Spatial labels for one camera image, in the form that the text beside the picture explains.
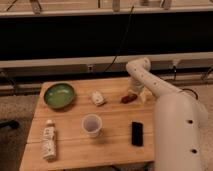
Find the black hanging cable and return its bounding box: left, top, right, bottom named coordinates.
left=103, top=4, right=135, bottom=73

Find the green ceramic bowl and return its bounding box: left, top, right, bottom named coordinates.
left=44, top=83, right=76, bottom=109

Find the small white crumpled packet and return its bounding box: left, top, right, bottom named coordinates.
left=91, top=91, right=106, bottom=106

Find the black rectangular block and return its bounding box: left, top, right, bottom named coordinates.
left=132, top=122, right=143, bottom=146

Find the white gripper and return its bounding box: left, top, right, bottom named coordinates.
left=129, top=78, right=155, bottom=104

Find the white plastic bottle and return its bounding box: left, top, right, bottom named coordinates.
left=42, top=120, right=57, bottom=161

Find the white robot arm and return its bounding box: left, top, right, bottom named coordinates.
left=126, top=58, right=208, bottom=171

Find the dark red pepper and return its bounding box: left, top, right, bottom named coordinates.
left=121, top=93, right=137, bottom=104

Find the translucent white cup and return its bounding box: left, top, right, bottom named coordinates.
left=82, top=114, right=102, bottom=138

